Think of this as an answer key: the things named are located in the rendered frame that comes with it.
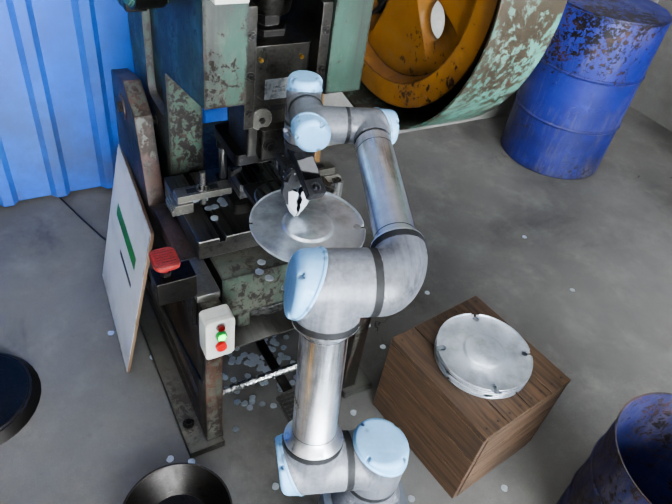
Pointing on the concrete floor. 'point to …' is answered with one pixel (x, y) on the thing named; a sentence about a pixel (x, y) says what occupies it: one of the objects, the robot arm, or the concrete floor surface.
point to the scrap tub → (629, 457)
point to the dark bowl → (180, 486)
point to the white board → (126, 256)
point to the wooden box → (460, 406)
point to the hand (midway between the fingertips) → (296, 213)
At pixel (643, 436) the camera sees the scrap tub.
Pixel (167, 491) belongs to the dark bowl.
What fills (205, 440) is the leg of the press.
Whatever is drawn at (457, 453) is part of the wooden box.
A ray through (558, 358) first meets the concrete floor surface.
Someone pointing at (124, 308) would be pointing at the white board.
